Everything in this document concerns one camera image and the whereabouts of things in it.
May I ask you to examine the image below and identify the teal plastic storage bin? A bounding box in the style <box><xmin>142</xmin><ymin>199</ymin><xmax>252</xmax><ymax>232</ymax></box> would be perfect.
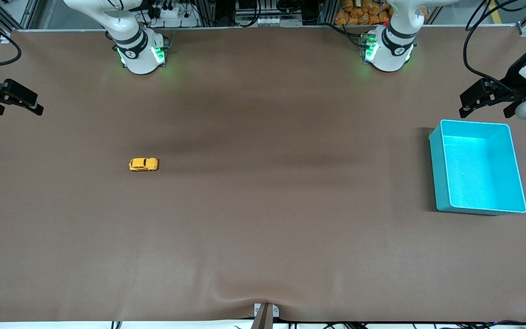
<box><xmin>428</xmin><ymin>119</ymin><xmax>526</xmax><ymax>216</ymax></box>

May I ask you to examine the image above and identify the yellow toy beetle car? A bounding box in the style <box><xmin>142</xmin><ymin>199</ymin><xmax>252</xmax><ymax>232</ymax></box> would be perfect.
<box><xmin>129</xmin><ymin>157</ymin><xmax>159</xmax><ymax>172</ymax></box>

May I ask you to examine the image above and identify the white power strip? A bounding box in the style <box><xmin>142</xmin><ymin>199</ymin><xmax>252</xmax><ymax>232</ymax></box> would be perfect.
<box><xmin>147</xmin><ymin>0</ymin><xmax>200</xmax><ymax>27</ymax></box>

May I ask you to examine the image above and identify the white terminal block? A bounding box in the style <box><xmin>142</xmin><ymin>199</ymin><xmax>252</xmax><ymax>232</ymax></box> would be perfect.
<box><xmin>240</xmin><ymin>16</ymin><xmax>302</xmax><ymax>27</ymax></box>

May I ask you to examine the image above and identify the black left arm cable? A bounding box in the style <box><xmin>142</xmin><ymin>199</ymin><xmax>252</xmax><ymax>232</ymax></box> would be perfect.
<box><xmin>463</xmin><ymin>0</ymin><xmax>526</xmax><ymax>94</ymax></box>

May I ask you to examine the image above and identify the brown table mat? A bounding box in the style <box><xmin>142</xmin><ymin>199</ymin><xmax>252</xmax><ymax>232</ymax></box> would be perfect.
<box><xmin>0</xmin><ymin>27</ymin><xmax>526</xmax><ymax>323</ymax></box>

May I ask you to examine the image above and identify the camera mount post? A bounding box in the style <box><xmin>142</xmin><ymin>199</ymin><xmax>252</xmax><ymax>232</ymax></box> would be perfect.
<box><xmin>250</xmin><ymin>302</ymin><xmax>280</xmax><ymax>329</ymax></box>

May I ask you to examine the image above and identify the pile of orange bags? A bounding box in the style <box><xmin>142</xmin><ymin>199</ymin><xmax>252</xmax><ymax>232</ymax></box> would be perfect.
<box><xmin>335</xmin><ymin>0</ymin><xmax>428</xmax><ymax>26</ymax></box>

